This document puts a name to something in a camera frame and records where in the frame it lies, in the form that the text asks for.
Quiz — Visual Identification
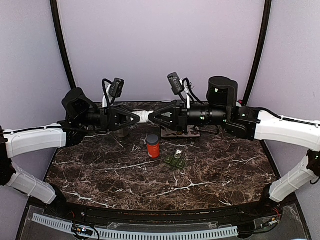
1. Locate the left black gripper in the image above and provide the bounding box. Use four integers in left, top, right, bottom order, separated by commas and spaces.
76, 103, 144, 131

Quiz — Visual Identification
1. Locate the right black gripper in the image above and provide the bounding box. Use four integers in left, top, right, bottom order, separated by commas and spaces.
148, 99, 230, 134

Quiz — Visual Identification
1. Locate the white pill bottle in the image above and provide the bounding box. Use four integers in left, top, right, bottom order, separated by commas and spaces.
132, 110, 153, 124

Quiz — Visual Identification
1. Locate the red pill bottle grey lid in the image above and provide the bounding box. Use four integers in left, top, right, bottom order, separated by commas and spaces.
146, 134, 160, 159

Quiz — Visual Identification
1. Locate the green pill organizer box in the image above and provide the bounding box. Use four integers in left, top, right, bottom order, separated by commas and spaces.
164, 149, 186, 170

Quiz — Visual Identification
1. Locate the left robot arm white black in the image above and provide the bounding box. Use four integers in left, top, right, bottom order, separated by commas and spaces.
0, 87, 140, 218

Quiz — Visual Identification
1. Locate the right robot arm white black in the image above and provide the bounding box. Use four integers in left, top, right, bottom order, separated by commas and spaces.
148, 76, 320, 217

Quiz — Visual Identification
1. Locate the cream ceramic mug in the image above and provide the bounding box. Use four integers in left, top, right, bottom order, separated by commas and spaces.
114, 126, 130, 138

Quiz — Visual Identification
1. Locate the floral square coaster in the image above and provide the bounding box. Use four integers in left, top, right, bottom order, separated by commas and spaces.
160, 125, 201, 138

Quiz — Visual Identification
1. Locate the small circuit board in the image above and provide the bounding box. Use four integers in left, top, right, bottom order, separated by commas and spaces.
71, 224, 94, 237

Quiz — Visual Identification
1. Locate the black left frame post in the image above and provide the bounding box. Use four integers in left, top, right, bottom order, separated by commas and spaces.
49, 0, 77, 90

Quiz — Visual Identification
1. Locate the black frame post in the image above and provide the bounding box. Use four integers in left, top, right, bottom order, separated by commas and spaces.
49, 0, 77, 90
242, 0, 272, 105

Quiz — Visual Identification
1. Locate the black right frame post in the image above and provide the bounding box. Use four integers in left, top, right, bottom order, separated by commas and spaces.
242, 0, 272, 105

